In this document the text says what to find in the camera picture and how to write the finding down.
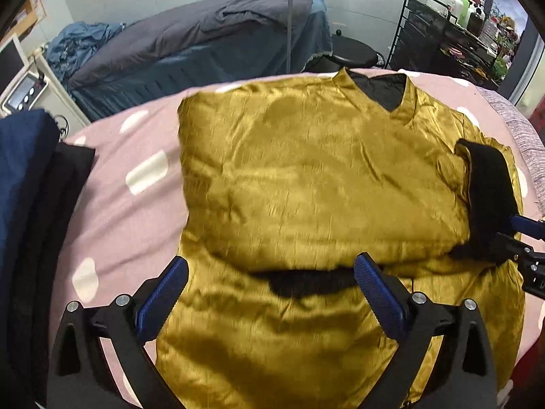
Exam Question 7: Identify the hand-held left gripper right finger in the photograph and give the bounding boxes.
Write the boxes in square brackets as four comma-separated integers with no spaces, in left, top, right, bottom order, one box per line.
[353,252,499,409]

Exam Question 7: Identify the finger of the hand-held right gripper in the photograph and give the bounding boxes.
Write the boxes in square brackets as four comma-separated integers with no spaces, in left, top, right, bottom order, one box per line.
[492,231,536,263]
[509,214,545,239]

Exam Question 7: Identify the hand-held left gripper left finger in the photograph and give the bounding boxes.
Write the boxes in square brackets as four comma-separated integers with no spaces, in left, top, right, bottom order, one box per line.
[48,256,190,409]

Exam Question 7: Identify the gold jacket with black cuffs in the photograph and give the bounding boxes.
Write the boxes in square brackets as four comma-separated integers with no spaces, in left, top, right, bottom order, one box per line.
[155,68,531,409]

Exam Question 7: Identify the pink polka dot bed sheet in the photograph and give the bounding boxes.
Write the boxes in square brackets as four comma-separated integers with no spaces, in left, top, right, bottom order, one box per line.
[47,67,545,409]

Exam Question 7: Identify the black folded cloth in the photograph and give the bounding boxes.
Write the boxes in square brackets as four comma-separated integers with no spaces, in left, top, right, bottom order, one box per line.
[9,142,96,405]

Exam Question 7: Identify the navy folded cloth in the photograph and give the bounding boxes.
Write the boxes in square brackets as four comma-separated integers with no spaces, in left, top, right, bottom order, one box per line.
[0,108,62,393]

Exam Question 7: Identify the massage bed with blue skirt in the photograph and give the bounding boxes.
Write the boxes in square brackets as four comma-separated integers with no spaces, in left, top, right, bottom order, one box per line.
[68,0,335,122]

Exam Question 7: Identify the grey control unit with screen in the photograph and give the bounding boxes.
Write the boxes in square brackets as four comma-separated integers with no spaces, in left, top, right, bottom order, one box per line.
[2,74,47,111]

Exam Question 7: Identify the black round stool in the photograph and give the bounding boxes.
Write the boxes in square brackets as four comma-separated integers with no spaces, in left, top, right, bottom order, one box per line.
[307,36,386,73]

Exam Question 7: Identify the grey blanket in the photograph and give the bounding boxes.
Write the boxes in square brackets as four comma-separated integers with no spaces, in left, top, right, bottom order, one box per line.
[70,0,320,90]

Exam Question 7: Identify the blue crumpled cloth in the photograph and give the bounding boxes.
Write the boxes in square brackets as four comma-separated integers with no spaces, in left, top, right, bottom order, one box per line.
[45,21,126,84]

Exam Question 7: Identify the thin stand pole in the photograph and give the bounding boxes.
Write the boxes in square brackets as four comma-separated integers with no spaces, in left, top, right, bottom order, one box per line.
[286,0,294,73]

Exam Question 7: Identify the cork notice board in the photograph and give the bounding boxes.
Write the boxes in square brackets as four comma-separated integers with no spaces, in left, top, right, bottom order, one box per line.
[13,0,45,30]

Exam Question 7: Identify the glass door with frame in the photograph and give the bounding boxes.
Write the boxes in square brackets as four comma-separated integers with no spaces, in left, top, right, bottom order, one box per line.
[509,17,545,120]

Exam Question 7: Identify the black wire rack cart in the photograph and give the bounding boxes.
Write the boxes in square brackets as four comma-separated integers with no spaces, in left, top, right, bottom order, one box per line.
[387,0,512,90]

